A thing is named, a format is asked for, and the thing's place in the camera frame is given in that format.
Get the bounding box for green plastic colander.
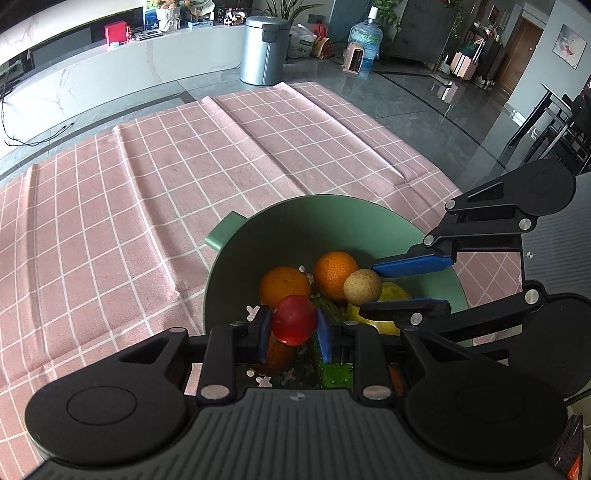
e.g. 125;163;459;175
204;195;474;393

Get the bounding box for brown wooden door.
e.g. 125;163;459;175
496;18;541;95

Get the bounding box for potted long-leaf plant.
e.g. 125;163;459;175
259;0;324;28

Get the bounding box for black cable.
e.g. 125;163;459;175
0;83;77;147

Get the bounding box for grey pedal bin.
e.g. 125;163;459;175
240;15;291;86

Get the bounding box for pink suitcase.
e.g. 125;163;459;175
450;51;476;81

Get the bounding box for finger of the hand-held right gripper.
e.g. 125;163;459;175
360;284;543;352
372;178;539;279

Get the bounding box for framed wall painting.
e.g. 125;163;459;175
556;24;583;69

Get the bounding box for white plastic bag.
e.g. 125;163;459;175
287;25;319;58

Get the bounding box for pink checked tablecloth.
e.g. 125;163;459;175
0;82;525;418

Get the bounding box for dark cabinet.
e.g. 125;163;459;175
383;0;465;65

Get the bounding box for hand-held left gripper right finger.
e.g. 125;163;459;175
316;307;462;402

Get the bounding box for large yellow-green citrus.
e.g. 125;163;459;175
346;281;414;335

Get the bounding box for orange mandarin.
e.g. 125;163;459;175
259;266;311;308
313;251;360;303

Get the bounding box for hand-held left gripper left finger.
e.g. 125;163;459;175
117;307;273;402

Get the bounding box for blue water jug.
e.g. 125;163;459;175
348;6;383;70

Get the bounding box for brown round potato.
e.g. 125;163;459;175
343;268;383;303

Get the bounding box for white marble television console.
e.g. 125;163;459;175
0;18;259;148

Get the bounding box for small beige heater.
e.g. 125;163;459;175
342;42;368;75

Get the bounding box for red bag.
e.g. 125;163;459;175
313;23;333;58

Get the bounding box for green cucumber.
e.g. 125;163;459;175
310;295;356;388

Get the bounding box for black dining chair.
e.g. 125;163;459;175
508;83;591;171

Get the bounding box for red tomato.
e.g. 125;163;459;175
271;295;318;346

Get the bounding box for hanging ivy plant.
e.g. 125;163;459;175
376;0;402;28

